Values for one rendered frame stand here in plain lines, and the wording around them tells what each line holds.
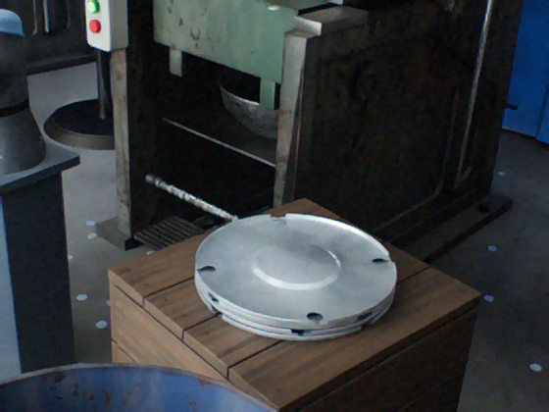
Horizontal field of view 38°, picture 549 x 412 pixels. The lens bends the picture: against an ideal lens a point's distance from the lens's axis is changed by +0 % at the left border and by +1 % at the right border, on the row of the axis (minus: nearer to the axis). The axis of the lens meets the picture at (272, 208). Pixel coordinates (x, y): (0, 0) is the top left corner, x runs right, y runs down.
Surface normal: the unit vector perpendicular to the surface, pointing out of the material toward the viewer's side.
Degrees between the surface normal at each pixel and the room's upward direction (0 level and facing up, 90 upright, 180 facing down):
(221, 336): 0
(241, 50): 90
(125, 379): 88
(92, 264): 0
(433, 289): 0
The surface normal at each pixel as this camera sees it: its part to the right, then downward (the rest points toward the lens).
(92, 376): 0.21, 0.43
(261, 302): 0.06, -0.88
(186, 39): -0.66, 0.32
